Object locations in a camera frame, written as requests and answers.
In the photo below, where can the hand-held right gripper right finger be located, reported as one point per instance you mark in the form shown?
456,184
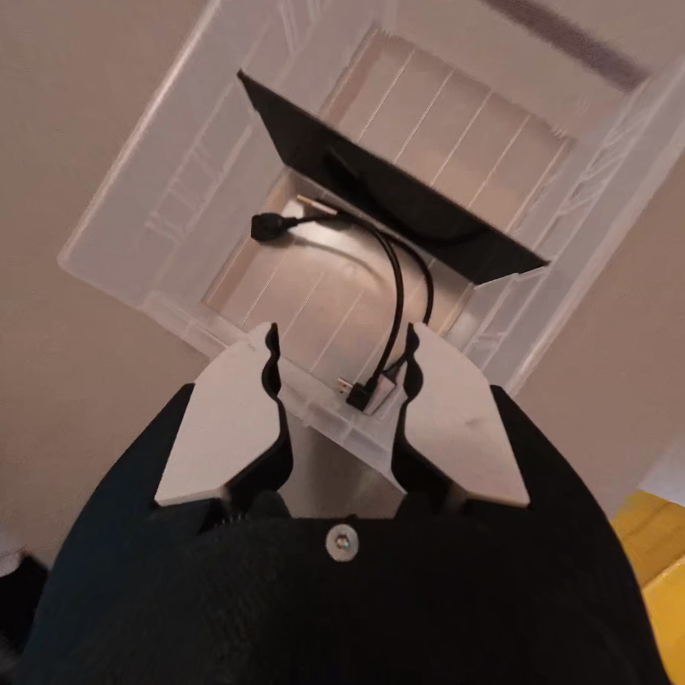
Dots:
460,428

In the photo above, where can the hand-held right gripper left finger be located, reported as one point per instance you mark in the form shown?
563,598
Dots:
225,423

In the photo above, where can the clear plastic bin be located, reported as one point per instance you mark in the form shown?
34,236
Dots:
160,214

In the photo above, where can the black usb hub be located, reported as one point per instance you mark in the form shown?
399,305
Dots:
374,182

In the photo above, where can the yellow box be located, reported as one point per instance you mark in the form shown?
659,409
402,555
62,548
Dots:
658,540

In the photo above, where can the dark object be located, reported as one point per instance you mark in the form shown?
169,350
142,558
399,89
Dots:
21,594

